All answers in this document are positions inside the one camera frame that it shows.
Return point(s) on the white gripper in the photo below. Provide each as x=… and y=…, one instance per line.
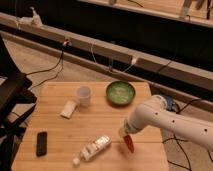
x=127, y=128

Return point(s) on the blue object behind arm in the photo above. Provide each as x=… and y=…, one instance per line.
x=170, y=102

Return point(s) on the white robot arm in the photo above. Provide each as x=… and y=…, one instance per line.
x=153, y=111

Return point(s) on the white sponge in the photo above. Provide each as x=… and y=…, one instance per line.
x=68, y=109

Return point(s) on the white plastic bottle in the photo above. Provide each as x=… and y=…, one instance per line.
x=92, y=149

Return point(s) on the green bowl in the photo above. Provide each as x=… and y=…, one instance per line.
x=120, y=93

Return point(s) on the translucent plastic cup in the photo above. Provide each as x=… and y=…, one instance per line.
x=83, y=95

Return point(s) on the black rectangular remote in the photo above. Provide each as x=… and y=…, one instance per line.
x=41, y=146

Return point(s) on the black chair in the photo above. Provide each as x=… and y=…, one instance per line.
x=14, y=90

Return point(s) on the white wall adapter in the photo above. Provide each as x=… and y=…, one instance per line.
x=35, y=19

